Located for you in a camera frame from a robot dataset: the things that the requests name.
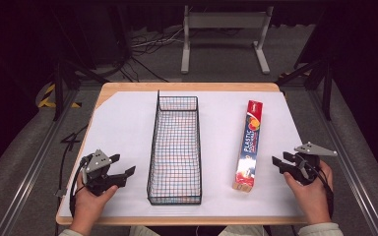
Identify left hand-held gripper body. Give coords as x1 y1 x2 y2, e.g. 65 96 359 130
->
81 148 128 198

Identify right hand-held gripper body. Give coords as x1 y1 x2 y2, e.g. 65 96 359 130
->
287 141 339 187

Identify red and blue wrap box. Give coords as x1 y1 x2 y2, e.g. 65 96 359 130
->
231 99 264 194

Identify black wire basket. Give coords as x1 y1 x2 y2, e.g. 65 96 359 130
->
146 89 204 207

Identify person's right hand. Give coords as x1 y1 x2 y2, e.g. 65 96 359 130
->
283 159 335 225

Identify person's left hand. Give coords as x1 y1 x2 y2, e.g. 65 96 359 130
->
69 172 119 228

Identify white table mat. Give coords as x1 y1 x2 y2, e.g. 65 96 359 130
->
59 90 305 218

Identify person's light trousers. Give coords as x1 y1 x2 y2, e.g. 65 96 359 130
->
128 225 271 236

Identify black metal stand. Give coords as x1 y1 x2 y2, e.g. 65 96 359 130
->
51 58 110 122
275 58 335 122

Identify yellow and black floor tape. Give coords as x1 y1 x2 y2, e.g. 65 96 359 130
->
36 83 83 109

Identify wooden table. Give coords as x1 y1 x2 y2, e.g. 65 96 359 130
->
55 82 310 227

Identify white metal stand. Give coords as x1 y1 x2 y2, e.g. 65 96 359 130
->
180 4 275 76

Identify aluminium floor rail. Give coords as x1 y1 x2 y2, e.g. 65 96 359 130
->
307 88 378 236
0 88 81 236

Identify left hand-held gripper cable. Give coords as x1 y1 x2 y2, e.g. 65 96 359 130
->
68 154 94 218

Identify hand-held gripper cable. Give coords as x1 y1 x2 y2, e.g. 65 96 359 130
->
68 154 94 218
316 168 336 220

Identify right hand-held gripper cable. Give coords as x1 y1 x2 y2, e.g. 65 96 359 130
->
316 168 336 220

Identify bundle of floor cables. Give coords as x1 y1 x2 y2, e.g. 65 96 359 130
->
121 27 187 84

